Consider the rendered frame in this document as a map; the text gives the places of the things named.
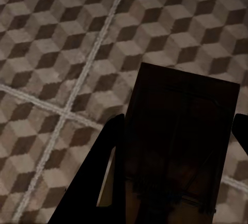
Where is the mousetrap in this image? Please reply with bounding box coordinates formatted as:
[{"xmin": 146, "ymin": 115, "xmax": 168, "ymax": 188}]
[{"xmin": 99, "ymin": 62, "xmax": 240, "ymax": 224}]

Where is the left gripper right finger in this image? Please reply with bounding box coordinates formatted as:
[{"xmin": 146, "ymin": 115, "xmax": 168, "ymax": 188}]
[{"xmin": 231, "ymin": 113, "xmax": 248, "ymax": 155}]

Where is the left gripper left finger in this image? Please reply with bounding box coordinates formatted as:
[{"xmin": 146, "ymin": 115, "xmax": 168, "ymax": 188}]
[{"xmin": 48, "ymin": 114, "xmax": 126, "ymax": 224}]

